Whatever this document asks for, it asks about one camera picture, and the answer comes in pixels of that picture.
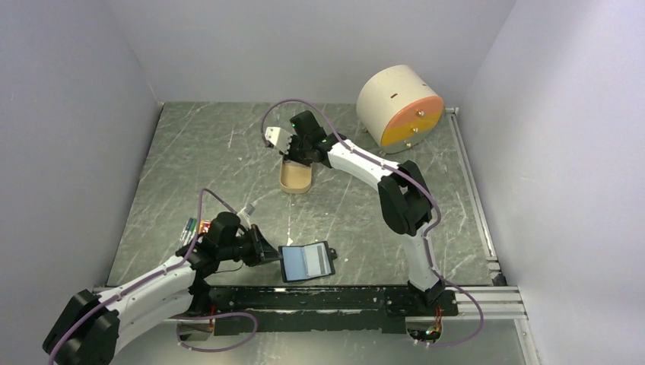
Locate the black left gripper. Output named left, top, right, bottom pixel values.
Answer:
left=218, top=224, right=283, bottom=267

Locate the black leather card holder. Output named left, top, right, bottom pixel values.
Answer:
left=278, top=241, right=338, bottom=283

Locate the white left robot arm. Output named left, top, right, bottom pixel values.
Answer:
left=43, top=211, right=281, bottom=364

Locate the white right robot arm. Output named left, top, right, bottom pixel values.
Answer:
left=265, top=110, right=445, bottom=315

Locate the rainbow striped card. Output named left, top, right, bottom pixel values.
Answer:
left=179, top=217, right=211, bottom=247

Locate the beige oval tray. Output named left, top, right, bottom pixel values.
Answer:
left=279, top=160, right=313, bottom=194

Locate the cream round drawer cabinet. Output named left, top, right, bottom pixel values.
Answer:
left=356, top=65, right=444, bottom=154

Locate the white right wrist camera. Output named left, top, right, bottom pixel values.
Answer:
left=264, top=127, right=293, bottom=154

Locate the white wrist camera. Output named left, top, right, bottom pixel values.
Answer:
left=237, top=203, right=256, bottom=228
left=264, top=127, right=293, bottom=154

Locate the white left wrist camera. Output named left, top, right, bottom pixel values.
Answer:
left=237, top=203, right=256, bottom=228

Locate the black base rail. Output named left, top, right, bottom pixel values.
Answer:
left=180, top=284, right=444, bottom=335

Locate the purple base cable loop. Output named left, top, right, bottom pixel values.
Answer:
left=175, top=313, right=256, bottom=354

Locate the aluminium side rail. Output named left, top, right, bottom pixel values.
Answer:
left=445, top=107, right=507, bottom=287

